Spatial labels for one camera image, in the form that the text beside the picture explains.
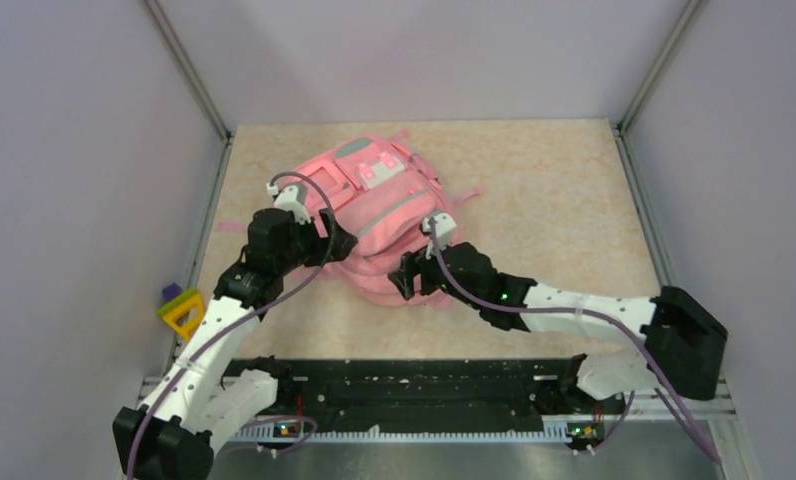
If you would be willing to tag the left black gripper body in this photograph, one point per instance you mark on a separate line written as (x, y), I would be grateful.
(306, 246)

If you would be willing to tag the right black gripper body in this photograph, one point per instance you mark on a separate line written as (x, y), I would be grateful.
(432, 278)

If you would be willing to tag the pink student backpack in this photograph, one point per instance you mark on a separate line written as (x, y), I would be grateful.
(380, 190)

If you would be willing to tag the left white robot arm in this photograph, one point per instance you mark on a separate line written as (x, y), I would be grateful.
(177, 430)

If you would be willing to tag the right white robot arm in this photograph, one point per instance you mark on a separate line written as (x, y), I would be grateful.
(669, 340)

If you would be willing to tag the purple block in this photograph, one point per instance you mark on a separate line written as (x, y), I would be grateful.
(171, 292)

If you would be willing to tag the yellow triangle ruler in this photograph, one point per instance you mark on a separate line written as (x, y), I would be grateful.
(184, 313)

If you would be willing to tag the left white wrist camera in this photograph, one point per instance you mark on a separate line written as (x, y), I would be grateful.
(291, 198)

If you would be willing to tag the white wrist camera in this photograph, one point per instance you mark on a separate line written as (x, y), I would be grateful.
(291, 198)
(440, 228)

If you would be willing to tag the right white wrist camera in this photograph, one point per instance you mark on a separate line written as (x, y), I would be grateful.
(440, 228)

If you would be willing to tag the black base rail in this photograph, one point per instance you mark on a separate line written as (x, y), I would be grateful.
(473, 396)

